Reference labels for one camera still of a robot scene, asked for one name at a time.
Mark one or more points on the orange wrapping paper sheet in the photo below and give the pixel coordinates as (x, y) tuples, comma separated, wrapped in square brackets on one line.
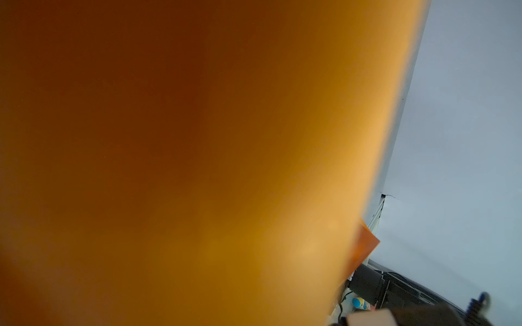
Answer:
[(190, 162)]

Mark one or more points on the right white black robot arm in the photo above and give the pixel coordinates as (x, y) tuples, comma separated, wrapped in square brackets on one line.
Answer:
[(374, 297)]

